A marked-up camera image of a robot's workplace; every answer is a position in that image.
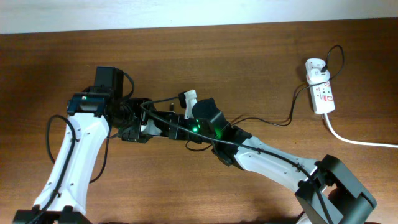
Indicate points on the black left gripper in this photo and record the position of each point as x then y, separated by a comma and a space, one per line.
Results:
132, 134

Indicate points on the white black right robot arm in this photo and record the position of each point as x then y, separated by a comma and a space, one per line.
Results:
327, 190

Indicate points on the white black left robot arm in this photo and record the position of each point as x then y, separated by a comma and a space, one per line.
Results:
91, 116

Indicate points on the white USB charger adapter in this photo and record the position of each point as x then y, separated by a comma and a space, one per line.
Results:
315, 74

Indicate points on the white power strip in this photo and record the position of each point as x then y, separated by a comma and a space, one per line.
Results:
322, 97

